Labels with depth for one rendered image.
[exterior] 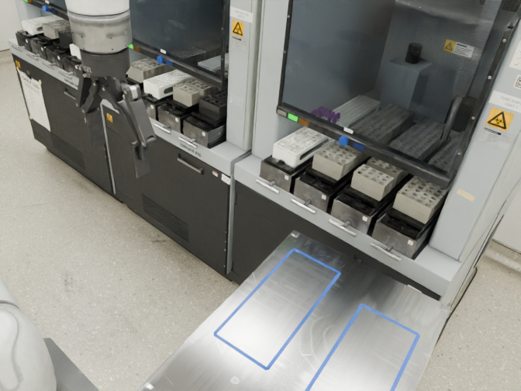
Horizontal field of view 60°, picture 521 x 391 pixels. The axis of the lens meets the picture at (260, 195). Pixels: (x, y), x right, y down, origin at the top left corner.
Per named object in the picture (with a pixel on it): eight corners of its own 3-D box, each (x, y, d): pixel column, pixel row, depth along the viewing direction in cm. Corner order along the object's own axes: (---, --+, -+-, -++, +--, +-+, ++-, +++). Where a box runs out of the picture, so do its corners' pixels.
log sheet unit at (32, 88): (29, 119, 278) (15, 63, 256) (53, 135, 265) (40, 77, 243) (25, 120, 276) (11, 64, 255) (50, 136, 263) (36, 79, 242)
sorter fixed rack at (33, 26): (73, 22, 260) (71, 11, 256) (83, 26, 255) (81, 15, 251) (23, 32, 241) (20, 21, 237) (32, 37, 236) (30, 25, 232)
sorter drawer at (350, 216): (416, 142, 191) (422, 123, 185) (447, 154, 184) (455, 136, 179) (322, 222, 145) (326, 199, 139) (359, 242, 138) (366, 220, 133)
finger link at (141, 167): (144, 136, 78) (147, 138, 78) (147, 170, 82) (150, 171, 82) (130, 142, 76) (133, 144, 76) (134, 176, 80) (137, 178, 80)
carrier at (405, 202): (429, 222, 135) (435, 206, 131) (426, 225, 134) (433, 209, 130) (395, 204, 141) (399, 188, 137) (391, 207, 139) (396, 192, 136)
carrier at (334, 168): (343, 179, 150) (346, 164, 146) (339, 181, 148) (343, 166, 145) (314, 165, 155) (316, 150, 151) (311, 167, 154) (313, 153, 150)
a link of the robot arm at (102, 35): (89, 20, 63) (95, 62, 66) (142, 10, 69) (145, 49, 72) (54, 5, 67) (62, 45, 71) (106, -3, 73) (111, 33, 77)
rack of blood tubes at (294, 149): (318, 131, 178) (320, 117, 174) (339, 140, 173) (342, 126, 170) (270, 159, 159) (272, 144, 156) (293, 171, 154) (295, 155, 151)
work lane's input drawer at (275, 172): (354, 116, 205) (359, 98, 200) (381, 128, 199) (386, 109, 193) (251, 181, 159) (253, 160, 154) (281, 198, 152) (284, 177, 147)
